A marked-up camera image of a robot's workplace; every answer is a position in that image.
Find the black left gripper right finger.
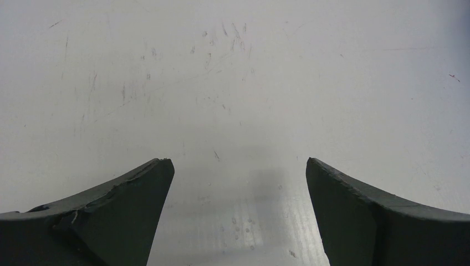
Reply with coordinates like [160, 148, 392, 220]
[306, 158, 469, 265]

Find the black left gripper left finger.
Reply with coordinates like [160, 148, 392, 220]
[1, 158, 175, 265]

